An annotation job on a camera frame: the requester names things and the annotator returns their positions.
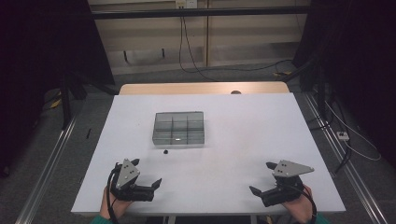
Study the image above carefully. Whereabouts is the metal floor rail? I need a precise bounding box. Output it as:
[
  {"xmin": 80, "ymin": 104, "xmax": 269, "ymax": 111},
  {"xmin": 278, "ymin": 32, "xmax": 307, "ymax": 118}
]
[
  {"xmin": 15, "ymin": 115, "xmax": 78, "ymax": 224},
  {"xmin": 303, "ymin": 92, "xmax": 390, "ymax": 224}
]

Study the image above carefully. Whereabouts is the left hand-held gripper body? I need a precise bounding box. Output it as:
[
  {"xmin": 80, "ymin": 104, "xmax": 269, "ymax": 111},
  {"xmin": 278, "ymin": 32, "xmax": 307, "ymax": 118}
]
[{"xmin": 109, "ymin": 158, "xmax": 156, "ymax": 203}]

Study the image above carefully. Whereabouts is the black horizontal bar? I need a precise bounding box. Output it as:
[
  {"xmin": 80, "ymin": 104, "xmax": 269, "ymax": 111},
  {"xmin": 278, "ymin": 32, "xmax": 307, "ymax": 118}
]
[{"xmin": 92, "ymin": 5, "xmax": 312, "ymax": 21}]

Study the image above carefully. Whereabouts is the person's left hand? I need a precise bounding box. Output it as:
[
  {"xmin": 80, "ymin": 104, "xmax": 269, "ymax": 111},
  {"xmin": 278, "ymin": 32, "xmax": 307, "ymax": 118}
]
[{"xmin": 99, "ymin": 186, "xmax": 134, "ymax": 220}]

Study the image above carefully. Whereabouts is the black floor cable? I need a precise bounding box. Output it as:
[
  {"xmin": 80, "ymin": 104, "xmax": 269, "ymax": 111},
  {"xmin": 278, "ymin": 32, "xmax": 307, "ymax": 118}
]
[{"xmin": 333, "ymin": 136, "xmax": 354, "ymax": 175}]

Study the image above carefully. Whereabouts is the black metal stand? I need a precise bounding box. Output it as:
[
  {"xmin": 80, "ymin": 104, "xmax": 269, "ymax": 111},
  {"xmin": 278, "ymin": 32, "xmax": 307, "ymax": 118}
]
[
  {"xmin": 59, "ymin": 73, "xmax": 120, "ymax": 131},
  {"xmin": 298, "ymin": 55, "xmax": 331, "ymax": 120}
]

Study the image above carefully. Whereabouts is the vertical metal wall strip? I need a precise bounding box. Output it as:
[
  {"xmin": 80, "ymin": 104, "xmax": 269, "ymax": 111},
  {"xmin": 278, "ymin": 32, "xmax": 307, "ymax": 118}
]
[{"xmin": 204, "ymin": 0, "xmax": 209, "ymax": 68}]

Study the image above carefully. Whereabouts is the black hanging cable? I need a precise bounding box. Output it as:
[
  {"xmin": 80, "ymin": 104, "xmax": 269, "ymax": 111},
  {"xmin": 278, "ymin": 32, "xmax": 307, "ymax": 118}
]
[
  {"xmin": 178, "ymin": 15, "xmax": 293, "ymax": 76},
  {"xmin": 182, "ymin": 17, "xmax": 219, "ymax": 82}
]

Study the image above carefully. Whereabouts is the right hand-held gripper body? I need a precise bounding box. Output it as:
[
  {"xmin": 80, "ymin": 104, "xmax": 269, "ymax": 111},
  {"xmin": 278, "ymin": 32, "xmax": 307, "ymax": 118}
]
[{"xmin": 261, "ymin": 160, "xmax": 315, "ymax": 208}]

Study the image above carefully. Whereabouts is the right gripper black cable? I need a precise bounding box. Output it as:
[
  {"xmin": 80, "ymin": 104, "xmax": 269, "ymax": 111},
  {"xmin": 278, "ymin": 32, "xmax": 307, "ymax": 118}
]
[{"xmin": 298, "ymin": 182, "xmax": 318, "ymax": 224}]

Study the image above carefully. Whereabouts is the white wall socket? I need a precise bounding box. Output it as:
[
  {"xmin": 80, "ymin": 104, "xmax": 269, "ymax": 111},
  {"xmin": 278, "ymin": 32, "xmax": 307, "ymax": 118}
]
[{"xmin": 175, "ymin": 0, "xmax": 199, "ymax": 9}]

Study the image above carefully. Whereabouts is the black curtain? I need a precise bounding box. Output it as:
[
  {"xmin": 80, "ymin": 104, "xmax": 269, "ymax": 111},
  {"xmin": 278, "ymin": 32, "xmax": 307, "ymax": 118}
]
[
  {"xmin": 0, "ymin": 0, "xmax": 116, "ymax": 175},
  {"xmin": 292, "ymin": 0, "xmax": 396, "ymax": 162}
]

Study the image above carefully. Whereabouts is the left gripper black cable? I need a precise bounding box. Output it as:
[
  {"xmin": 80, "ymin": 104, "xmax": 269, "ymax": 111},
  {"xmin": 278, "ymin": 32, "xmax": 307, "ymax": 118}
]
[{"xmin": 106, "ymin": 162, "xmax": 123, "ymax": 224}]

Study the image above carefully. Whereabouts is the white table cover board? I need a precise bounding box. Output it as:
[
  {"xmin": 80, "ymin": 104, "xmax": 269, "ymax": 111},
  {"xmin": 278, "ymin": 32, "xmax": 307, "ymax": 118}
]
[{"xmin": 70, "ymin": 92, "xmax": 347, "ymax": 217}]

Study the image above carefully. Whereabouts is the white floor cable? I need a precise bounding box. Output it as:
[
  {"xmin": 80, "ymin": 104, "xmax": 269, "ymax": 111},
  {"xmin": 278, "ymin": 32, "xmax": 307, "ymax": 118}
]
[{"xmin": 323, "ymin": 99, "xmax": 383, "ymax": 162}]

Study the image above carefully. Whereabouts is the clear plastic compartment box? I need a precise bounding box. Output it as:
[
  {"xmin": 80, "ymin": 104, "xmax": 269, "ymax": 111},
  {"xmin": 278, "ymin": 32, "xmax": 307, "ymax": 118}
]
[{"xmin": 151, "ymin": 111, "xmax": 205, "ymax": 147}]

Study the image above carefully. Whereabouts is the person's right hand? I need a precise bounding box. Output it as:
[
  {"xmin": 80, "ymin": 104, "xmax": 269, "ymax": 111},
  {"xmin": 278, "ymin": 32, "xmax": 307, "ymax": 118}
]
[{"xmin": 280, "ymin": 184, "xmax": 314, "ymax": 224}]

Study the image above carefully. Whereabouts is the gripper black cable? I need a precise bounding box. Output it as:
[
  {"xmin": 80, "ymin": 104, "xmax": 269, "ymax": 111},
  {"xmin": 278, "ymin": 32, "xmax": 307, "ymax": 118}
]
[
  {"xmin": 298, "ymin": 182, "xmax": 318, "ymax": 224},
  {"xmin": 106, "ymin": 162, "xmax": 123, "ymax": 224}
]

